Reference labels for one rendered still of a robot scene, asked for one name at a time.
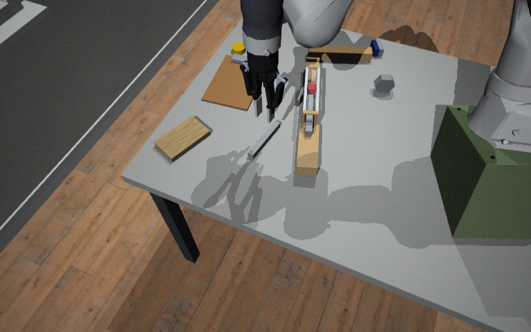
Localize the pale grey square stick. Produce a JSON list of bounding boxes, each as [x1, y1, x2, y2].
[[248, 120, 280, 159], [305, 114, 313, 136]]

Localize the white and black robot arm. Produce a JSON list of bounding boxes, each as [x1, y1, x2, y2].
[[240, 0, 531, 153]]

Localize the light brown wooden block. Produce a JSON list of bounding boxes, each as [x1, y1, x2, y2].
[[154, 116, 211, 162]]

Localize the long wooden batten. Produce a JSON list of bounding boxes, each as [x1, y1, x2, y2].
[[308, 46, 373, 62]]

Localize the yellow short cylinder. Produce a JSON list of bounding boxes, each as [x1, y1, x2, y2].
[[232, 42, 245, 55]]

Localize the brown clipboard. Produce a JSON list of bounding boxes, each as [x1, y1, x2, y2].
[[201, 54, 253, 111]]

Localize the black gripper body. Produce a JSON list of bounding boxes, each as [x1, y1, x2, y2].
[[247, 50, 279, 83]]

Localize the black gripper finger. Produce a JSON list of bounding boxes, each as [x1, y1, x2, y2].
[[240, 60, 262, 117], [261, 72, 288, 123]]

